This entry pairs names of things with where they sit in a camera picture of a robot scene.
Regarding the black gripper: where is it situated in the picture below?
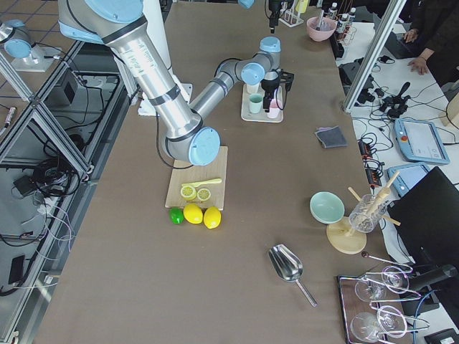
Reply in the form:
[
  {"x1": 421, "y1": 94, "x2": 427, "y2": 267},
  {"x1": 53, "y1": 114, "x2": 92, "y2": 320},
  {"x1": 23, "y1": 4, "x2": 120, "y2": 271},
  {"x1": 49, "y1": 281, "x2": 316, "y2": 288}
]
[
  {"x1": 261, "y1": 70, "x2": 295, "y2": 110},
  {"x1": 267, "y1": 0, "x2": 287, "y2": 34}
]

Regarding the green cup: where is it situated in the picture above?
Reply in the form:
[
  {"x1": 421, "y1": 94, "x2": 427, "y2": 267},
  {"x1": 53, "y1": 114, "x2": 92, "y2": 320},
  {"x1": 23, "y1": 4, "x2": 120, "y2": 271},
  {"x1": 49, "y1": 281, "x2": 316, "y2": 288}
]
[{"x1": 249, "y1": 93, "x2": 263, "y2": 114}]

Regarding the pink cup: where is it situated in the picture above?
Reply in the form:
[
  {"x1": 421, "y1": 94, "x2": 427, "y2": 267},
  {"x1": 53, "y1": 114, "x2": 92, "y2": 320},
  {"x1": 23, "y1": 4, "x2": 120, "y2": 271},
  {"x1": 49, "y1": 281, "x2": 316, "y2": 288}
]
[{"x1": 266, "y1": 99, "x2": 282, "y2": 119}]

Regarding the cream cup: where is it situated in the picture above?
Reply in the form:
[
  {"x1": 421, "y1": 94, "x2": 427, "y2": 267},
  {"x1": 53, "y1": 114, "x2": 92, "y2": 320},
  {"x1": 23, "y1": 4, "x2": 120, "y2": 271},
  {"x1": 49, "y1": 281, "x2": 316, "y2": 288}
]
[{"x1": 245, "y1": 83, "x2": 260, "y2": 94}]

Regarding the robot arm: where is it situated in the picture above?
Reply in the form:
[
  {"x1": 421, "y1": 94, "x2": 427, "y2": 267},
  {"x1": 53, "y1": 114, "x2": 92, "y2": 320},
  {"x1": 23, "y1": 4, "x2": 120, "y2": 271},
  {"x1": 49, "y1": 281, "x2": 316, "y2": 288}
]
[
  {"x1": 58, "y1": 1, "x2": 294, "y2": 166},
  {"x1": 237, "y1": 0, "x2": 292, "y2": 34}
]

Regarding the cream rabbit tray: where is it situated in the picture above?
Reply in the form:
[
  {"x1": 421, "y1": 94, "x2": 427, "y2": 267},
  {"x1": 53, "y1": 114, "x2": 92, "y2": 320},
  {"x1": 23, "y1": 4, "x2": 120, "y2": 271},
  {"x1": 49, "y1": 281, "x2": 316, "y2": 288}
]
[{"x1": 241, "y1": 84, "x2": 283, "y2": 123}]

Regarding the yellow cup on rack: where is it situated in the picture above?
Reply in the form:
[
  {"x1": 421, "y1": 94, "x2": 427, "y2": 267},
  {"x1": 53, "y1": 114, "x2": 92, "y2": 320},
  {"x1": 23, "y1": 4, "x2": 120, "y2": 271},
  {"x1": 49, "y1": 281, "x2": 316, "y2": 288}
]
[{"x1": 295, "y1": 0, "x2": 309, "y2": 14}]

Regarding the metal tube in bowl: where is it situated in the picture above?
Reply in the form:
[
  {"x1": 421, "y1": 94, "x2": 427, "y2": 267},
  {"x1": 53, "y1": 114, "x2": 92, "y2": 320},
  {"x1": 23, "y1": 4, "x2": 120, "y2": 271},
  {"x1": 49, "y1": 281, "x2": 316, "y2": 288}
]
[{"x1": 316, "y1": 9, "x2": 325, "y2": 31}]

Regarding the pink bowl with ice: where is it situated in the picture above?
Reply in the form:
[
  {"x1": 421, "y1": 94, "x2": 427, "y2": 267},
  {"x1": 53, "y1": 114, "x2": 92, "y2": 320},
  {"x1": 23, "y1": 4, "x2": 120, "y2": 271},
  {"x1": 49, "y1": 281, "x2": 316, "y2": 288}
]
[{"x1": 306, "y1": 16, "x2": 337, "y2": 42}]

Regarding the grey folded cloth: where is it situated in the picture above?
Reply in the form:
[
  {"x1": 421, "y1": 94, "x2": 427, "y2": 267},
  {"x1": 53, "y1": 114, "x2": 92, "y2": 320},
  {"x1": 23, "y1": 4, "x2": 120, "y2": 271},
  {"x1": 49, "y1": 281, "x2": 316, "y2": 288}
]
[{"x1": 314, "y1": 126, "x2": 348, "y2": 149}]

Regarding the wooden cutting board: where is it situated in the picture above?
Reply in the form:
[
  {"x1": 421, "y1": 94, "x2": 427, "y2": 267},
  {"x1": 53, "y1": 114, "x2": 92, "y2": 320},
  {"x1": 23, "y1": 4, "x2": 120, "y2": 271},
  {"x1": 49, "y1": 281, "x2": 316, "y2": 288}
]
[{"x1": 165, "y1": 146, "x2": 228, "y2": 211}]

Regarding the yellow plastic knife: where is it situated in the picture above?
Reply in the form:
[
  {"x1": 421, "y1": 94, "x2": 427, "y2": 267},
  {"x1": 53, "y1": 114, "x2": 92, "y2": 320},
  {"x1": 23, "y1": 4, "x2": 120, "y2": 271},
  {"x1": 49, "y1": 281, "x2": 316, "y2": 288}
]
[{"x1": 182, "y1": 178, "x2": 222, "y2": 188}]

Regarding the lemon slice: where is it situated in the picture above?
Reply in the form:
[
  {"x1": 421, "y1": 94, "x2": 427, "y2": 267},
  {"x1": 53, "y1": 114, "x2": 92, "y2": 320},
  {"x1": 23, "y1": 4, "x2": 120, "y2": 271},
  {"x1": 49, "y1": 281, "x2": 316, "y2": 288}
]
[
  {"x1": 197, "y1": 188, "x2": 212, "y2": 202},
  {"x1": 180, "y1": 185, "x2": 197, "y2": 201}
]

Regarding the green bowl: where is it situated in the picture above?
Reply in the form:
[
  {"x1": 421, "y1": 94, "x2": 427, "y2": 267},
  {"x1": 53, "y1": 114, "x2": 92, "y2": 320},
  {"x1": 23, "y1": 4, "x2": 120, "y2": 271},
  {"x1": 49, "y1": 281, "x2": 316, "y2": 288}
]
[{"x1": 310, "y1": 191, "x2": 345, "y2": 224}]

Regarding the whole lemon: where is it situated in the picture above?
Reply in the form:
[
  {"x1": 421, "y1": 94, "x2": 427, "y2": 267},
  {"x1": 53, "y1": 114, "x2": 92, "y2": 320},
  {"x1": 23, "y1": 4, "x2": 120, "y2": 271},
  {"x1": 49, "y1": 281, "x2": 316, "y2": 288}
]
[
  {"x1": 183, "y1": 204, "x2": 204, "y2": 224},
  {"x1": 203, "y1": 206, "x2": 222, "y2": 229}
]

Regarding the green lime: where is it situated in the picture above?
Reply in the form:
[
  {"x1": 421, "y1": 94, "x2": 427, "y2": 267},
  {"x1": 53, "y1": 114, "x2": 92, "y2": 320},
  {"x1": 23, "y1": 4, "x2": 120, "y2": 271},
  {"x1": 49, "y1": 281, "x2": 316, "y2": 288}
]
[{"x1": 169, "y1": 208, "x2": 184, "y2": 224}]

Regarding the glass cup on stand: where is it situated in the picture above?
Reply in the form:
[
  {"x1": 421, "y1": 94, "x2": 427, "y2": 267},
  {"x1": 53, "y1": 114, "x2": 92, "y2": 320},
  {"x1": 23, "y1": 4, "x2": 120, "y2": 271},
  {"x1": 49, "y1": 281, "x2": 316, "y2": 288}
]
[{"x1": 349, "y1": 194, "x2": 389, "y2": 233}]

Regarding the wooden cup tree stand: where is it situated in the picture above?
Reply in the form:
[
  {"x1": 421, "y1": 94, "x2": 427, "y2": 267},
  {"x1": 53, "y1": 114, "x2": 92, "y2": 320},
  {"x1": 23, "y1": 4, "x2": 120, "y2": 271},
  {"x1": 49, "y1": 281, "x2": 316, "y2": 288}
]
[{"x1": 326, "y1": 171, "x2": 401, "y2": 254}]

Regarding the blue teach pendant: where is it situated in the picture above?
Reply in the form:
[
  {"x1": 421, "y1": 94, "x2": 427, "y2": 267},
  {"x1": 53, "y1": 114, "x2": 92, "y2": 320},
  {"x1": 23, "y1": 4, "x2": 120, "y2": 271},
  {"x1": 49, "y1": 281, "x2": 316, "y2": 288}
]
[
  {"x1": 394, "y1": 118, "x2": 450, "y2": 165},
  {"x1": 387, "y1": 162, "x2": 430, "y2": 197}
]

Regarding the person at desk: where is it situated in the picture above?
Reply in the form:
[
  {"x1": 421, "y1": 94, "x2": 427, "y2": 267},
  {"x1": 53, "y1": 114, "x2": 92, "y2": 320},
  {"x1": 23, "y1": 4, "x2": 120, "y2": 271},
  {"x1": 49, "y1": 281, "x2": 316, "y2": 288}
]
[{"x1": 404, "y1": 0, "x2": 458, "y2": 86}]

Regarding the metal scoop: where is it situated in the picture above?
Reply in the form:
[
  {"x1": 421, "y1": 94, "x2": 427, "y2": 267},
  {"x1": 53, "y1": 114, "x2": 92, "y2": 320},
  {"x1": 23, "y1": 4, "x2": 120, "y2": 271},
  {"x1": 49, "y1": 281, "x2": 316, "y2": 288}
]
[{"x1": 268, "y1": 244, "x2": 318, "y2": 307}]

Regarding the white wire cup rack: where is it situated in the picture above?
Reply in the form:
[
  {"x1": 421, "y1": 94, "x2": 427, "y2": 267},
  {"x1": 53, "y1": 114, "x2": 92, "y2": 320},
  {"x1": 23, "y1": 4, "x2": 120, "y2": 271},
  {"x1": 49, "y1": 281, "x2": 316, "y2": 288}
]
[{"x1": 279, "y1": 0, "x2": 304, "y2": 28}]

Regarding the aluminium frame post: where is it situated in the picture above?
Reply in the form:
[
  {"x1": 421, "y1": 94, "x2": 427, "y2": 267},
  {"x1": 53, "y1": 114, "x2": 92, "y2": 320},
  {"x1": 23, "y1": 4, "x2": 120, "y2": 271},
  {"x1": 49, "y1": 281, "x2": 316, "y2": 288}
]
[{"x1": 343, "y1": 0, "x2": 406, "y2": 114}]

